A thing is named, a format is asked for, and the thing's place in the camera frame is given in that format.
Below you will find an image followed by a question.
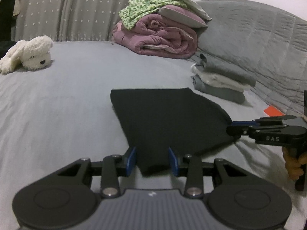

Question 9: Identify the person's right hand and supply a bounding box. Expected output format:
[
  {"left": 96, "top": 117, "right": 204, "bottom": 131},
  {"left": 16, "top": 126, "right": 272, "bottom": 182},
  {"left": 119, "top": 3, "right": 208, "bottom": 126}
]
[{"left": 282, "top": 147, "right": 307, "bottom": 181}]

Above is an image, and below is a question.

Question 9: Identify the folded white shirt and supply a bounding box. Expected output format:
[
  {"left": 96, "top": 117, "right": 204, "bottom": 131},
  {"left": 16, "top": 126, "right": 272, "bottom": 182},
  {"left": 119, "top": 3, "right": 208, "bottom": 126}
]
[{"left": 191, "top": 64, "right": 251, "bottom": 92}]

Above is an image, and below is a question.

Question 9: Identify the top folded grey shirt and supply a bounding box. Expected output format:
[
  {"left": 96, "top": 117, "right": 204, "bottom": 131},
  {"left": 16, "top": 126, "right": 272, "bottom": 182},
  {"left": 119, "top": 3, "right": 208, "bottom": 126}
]
[{"left": 196, "top": 53, "right": 257, "bottom": 87}]

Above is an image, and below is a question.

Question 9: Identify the folded pink quilt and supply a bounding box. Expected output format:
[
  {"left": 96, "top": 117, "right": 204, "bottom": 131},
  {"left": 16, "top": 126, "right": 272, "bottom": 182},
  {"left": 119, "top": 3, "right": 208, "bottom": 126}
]
[{"left": 112, "top": 14, "right": 198, "bottom": 59}]

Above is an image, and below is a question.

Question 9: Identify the green patterned cloth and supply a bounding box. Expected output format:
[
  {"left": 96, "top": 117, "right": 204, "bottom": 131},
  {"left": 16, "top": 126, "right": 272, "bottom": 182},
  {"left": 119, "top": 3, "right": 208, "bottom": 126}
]
[{"left": 119, "top": 0, "right": 188, "bottom": 30}]

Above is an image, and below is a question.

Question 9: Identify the orange book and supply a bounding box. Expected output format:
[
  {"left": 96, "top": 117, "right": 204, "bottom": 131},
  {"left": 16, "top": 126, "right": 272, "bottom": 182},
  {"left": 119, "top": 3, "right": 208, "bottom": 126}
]
[{"left": 263, "top": 105, "right": 285, "bottom": 117}]

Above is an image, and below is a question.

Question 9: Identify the pink grey pillow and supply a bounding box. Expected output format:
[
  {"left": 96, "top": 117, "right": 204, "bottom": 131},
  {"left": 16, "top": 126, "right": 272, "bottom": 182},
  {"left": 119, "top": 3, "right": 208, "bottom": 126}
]
[{"left": 158, "top": 5, "right": 208, "bottom": 28}]

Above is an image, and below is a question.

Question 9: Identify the grey dotted curtain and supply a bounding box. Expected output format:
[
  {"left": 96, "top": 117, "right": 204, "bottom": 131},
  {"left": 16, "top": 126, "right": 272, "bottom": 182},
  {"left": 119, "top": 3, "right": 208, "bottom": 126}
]
[{"left": 12, "top": 0, "right": 129, "bottom": 42}]

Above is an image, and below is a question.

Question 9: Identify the white plush dog toy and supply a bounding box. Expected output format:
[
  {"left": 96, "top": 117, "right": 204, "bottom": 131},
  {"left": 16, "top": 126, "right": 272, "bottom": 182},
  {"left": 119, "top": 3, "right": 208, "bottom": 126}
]
[{"left": 1, "top": 35, "right": 53, "bottom": 75}]

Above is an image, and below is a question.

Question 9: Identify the black garment on bed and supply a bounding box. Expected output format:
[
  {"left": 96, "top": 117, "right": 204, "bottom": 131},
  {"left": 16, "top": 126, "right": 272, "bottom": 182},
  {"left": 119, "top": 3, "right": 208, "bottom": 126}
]
[{"left": 0, "top": 41, "right": 17, "bottom": 59}]

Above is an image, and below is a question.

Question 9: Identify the hanging black coat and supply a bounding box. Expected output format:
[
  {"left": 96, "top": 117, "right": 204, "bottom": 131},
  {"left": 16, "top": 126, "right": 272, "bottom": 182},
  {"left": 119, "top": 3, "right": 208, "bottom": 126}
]
[{"left": 0, "top": 0, "right": 15, "bottom": 42}]

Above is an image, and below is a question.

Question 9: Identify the white pillow on pile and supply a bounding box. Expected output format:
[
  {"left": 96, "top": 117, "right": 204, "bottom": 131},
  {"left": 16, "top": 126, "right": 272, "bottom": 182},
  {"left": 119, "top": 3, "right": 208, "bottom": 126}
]
[{"left": 180, "top": 0, "right": 212, "bottom": 21}]

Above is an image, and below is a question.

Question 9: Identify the black t-shirt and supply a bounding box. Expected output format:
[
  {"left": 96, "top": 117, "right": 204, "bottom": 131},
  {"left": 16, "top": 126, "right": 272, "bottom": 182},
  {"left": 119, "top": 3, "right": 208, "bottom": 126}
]
[{"left": 110, "top": 88, "right": 234, "bottom": 176}]

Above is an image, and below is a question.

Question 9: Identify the grey padded headboard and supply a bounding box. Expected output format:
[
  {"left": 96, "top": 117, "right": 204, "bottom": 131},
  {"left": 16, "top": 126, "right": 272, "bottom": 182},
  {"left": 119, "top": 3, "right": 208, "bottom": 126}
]
[{"left": 192, "top": 0, "right": 306, "bottom": 115}]

